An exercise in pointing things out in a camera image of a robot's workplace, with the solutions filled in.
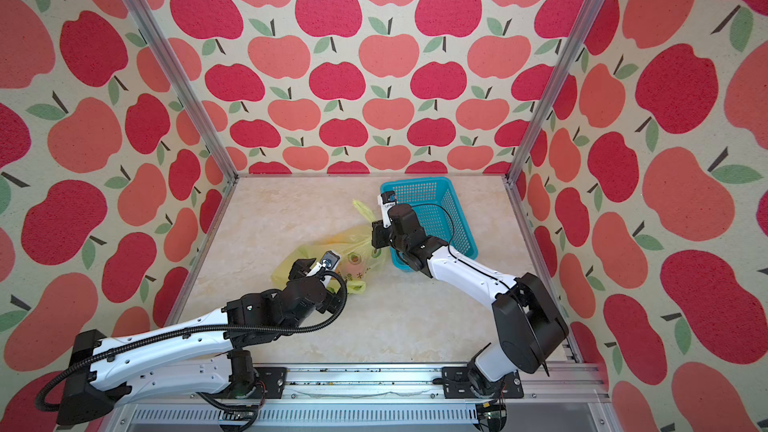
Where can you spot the aluminium right rear corner post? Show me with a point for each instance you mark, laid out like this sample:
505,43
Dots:
573,45

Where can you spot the aluminium left rear corner post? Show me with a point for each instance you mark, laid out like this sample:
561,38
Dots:
173,69

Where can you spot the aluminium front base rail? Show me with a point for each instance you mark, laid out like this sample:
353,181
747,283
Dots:
392,397

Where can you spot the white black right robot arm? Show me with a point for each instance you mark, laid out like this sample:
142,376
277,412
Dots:
529,325

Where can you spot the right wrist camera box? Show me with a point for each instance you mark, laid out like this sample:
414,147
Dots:
386,200

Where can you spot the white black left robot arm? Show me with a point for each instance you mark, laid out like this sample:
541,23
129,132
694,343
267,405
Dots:
208,354

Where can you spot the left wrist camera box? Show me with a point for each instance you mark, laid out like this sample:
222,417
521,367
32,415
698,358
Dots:
329,261

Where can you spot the yellow translucent plastic bag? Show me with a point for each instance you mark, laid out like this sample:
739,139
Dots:
358,258

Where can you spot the aluminium corner post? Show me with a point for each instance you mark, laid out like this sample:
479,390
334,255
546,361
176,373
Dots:
173,69
573,45

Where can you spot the teal plastic mesh basket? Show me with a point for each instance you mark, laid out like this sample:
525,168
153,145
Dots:
438,209

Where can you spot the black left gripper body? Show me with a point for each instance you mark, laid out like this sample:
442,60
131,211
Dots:
325,305

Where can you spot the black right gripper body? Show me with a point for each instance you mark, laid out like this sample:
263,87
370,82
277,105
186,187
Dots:
382,236

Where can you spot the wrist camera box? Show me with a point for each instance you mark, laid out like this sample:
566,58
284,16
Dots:
329,261
386,200

